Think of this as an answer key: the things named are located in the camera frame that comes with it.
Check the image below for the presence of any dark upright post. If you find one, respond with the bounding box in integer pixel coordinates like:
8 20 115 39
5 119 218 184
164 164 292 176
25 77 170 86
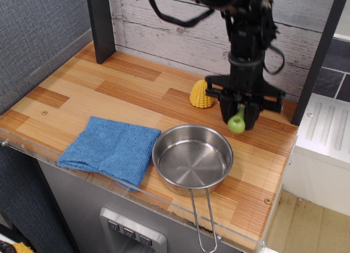
291 0 347 126
87 0 115 64

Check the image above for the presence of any grey control panel with buttons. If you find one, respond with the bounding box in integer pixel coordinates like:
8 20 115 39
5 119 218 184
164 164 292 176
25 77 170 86
100 207 168 252

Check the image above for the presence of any blue folded cloth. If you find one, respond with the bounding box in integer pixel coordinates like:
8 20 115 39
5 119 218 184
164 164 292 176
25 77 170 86
57 116 161 192

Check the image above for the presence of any green handled grey spatula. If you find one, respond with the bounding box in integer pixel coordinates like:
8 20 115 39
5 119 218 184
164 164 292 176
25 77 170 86
227 105 246 134

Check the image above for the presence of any yellow object at bottom left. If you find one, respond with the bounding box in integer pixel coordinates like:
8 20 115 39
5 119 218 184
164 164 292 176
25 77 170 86
12 243 34 253

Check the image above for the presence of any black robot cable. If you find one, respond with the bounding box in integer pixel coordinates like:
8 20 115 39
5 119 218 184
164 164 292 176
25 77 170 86
146 0 215 27

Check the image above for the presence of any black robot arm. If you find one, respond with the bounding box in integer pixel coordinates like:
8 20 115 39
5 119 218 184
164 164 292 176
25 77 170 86
193 0 285 134

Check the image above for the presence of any dark right upright post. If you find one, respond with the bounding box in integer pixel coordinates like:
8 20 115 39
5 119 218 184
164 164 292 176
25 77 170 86
291 0 347 126

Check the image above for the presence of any dark left upright post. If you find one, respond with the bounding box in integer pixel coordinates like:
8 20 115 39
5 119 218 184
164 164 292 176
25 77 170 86
87 0 115 64

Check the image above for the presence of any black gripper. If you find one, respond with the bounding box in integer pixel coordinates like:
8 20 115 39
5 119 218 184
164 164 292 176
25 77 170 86
205 64 285 130

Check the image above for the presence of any white ridged appliance top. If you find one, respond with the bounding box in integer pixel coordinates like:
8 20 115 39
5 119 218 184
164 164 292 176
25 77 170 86
296 93 349 163

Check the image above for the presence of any yellow toy corn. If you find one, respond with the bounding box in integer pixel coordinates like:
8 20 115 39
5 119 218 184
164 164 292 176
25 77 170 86
189 80 214 109

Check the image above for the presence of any steel pan with wire handle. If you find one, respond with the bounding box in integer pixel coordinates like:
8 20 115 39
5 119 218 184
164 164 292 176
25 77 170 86
151 124 234 252

